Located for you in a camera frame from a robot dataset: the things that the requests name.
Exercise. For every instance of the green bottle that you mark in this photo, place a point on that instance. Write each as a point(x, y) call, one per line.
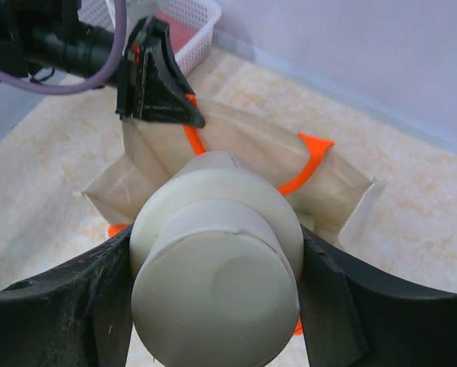
point(307, 220)

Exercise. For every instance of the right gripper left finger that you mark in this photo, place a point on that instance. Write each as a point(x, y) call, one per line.
point(75, 314)

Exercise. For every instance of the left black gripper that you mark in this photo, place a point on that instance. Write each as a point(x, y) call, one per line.
point(48, 34)

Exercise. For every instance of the white bottle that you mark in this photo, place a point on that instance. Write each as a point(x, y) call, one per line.
point(216, 253)

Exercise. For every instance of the canvas bag with orange handles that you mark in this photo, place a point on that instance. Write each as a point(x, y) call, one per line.
point(306, 171)

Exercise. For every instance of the white plastic basket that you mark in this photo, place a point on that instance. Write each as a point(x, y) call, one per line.
point(191, 26)

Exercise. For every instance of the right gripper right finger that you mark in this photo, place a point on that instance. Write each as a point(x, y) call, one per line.
point(354, 314)

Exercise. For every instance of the red folded cloth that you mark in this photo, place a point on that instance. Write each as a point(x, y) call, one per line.
point(180, 33)

